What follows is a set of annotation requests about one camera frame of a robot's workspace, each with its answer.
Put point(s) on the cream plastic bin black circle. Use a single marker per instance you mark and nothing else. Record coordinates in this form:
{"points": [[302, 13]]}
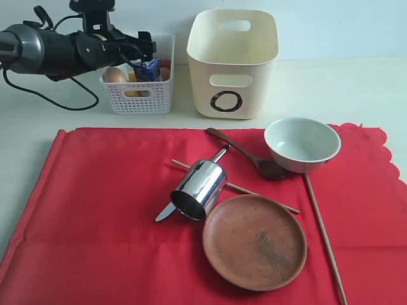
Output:
{"points": [[231, 54]]}

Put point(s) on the brown wooden spoon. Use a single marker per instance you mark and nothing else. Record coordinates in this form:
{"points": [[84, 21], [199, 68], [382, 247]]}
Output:
{"points": [[269, 169]]}

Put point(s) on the stainless steel cup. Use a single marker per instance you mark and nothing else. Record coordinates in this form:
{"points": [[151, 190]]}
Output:
{"points": [[200, 190]]}

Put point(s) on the blue white milk carton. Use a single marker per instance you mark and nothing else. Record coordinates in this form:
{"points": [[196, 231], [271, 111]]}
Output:
{"points": [[152, 72]]}

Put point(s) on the red cloth table mat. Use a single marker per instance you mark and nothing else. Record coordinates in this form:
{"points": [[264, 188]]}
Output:
{"points": [[88, 234]]}

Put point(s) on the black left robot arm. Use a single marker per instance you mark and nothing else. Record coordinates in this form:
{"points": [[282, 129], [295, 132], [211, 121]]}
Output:
{"points": [[26, 50]]}

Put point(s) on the wooden chopstick under cup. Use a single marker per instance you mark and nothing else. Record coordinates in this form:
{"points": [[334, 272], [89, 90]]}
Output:
{"points": [[235, 187]]}

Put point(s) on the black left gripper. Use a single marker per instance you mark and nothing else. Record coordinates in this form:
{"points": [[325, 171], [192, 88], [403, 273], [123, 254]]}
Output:
{"points": [[122, 48]]}

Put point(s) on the wooden chopstick right side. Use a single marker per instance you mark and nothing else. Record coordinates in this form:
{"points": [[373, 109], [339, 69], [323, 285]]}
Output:
{"points": [[325, 239]]}

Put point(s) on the white ceramic bowl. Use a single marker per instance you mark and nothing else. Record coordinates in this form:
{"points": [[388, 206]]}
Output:
{"points": [[301, 145]]}

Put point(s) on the yellow cheese wedge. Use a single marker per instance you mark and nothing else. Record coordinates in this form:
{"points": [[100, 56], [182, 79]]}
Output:
{"points": [[132, 79]]}

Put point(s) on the white perforated plastic basket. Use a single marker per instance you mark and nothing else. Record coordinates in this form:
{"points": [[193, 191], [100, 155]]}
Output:
{"points": [[156, 97]]}

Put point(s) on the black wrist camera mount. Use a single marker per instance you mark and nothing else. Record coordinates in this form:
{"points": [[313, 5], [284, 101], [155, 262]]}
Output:
{"points": [[95, 14]]}

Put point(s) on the brown egg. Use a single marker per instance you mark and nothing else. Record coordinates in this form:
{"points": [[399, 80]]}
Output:
{"points": [[114, 75]]}

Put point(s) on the red sausage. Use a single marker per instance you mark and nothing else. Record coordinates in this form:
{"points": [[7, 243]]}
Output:
{"points": [[164, 63]]}

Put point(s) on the brown clay plate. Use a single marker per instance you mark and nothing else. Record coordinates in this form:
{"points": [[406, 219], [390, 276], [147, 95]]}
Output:
{"points": [[254, 243]]}

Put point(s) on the table knife steel blade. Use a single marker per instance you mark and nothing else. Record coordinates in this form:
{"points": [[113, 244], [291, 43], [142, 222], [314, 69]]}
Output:
{"points": [[163, 216]]}

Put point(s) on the orange fried chicken nugget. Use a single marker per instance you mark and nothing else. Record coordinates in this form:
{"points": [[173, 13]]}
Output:
{"points": [[165, 73]]}

